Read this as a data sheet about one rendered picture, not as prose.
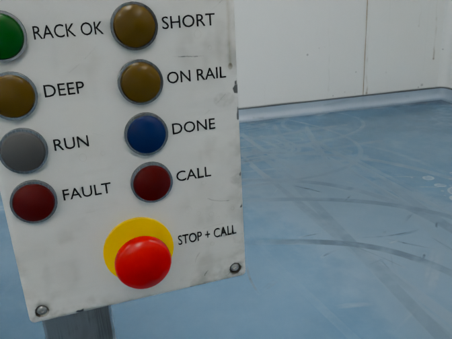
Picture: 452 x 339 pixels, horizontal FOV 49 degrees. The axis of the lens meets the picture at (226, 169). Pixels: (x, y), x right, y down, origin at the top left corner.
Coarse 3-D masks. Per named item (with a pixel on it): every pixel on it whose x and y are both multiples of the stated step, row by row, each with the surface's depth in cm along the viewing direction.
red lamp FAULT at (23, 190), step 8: (32, 184) 33; (16, 192) 33; (24, 192) 33; (32, 192) 33; (40, 192) 33; (48, 192) 33; (16, 200) 33; (24, 200) 33; (32, 200) 33; (40, 200) 33; (48, 200) 33; (16, 208) 33; (24, 208) 33; (32, 208) 33; (40, 208) 33; (48, 208) 33; (24, 216) 33; (32, 216) 33; (40, 216) 33
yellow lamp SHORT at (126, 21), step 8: (128, 8) 31; (136, 8) 31; (144, 8) 31; (120, 16) 31; (128, 16) 31; (136, 16) 31; (144, 16) 31; (152, 16) 32; (120, 24) 31; (128, 24) 31; (136, 24) 31; (144, 24) 31; (152, 24) 32; (120, 32) 31; (128, 32) 31; (136, 32) 31; (144, 32) 32; (152, 32) 32; (120, 40) 32; (128, 40) 32; (136, 40) 32; (144, 40) 32
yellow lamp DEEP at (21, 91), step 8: (0, 80) 30; (8, 80) 30; (16, 80) 30; (24, 80) 31; (0, 88) 30; (8, 88) 30; (16, 88) 30; (24, 88) 30; (32, 88) 31; (0, 96) 30; (8, 96) 30; (16, 96) 30; (24, 96) 31; (32, 96) 31; (0, 104) 30; (8, 104) 30; (16, 104) 31; (24, 104) 31; (32, 104) 31; (0, 112) 31; (8, 112) 31; (16, 112) 31; (24, 112) 31
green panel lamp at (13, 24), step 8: (0, 16) 29; (8, 16) 29; (0, 24) 29; (8, 24) 29; (16, 24) 29; (0, 32) 29; (8, 32) 29; (16, 32) 29; (0, 40) 29; (8, 40) 29; (16, 40) 29; (0, 48) 29; (8, 48) 29; (16, 48) 30; (0, 56) 30; (8, 56) 30
